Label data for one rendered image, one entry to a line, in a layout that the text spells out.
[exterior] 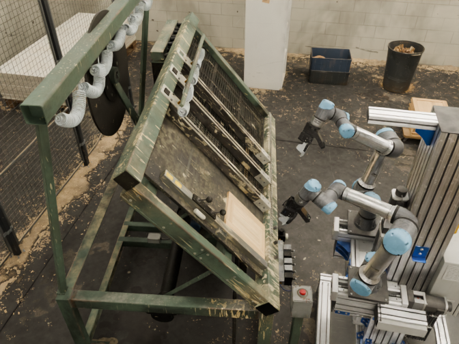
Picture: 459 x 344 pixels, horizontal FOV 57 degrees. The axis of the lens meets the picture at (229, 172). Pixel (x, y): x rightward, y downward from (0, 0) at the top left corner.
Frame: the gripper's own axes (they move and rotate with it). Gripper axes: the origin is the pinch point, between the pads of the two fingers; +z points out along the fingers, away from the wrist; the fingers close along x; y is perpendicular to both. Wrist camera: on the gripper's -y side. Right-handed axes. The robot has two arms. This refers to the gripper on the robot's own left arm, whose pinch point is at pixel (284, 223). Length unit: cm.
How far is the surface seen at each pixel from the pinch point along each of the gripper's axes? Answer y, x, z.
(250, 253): 3.2, -1.2, 37.8
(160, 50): 121, -116, 11
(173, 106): 88, -46, -1
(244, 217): 13, -28, 39
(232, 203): 25, -29, 33
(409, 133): -166, -314, 63
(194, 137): 68, -47, 14
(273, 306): -22, 21, 45
